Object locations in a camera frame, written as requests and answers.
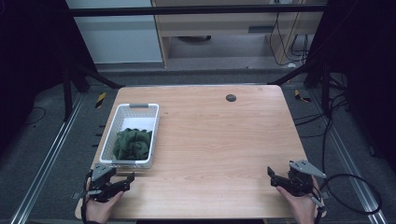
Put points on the black metal stand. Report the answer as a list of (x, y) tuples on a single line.
[(67, 93), (325, 90)]

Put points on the light wooden desk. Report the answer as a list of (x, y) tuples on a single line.
[(218, 26)]

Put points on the person's left hand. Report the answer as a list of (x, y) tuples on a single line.
[(101, 210)]

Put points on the person's right hand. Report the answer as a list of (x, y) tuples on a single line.
[(300, 208)]

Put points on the yellow black striped tape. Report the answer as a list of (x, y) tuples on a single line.
[(301, 97), (100, 99)]

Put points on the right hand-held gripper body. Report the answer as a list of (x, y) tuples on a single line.
[(302, 177)]

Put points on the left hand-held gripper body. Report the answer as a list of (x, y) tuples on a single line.
[(100, 174)]

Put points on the white cabinet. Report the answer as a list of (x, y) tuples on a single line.
[(118, 40)]

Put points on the black horizontal frame bar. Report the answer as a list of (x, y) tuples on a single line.
[(186, 10)]

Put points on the grey round table grommet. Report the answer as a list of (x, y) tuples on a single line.
[(231, 98)]

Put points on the white plastic basket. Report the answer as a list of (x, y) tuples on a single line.
[(130, 116)]

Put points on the aluminium floor rail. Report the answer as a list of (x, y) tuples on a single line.
[(348, 161), (43, 165)]

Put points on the dark green cloth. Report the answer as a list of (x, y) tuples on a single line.
[(132, 144)]

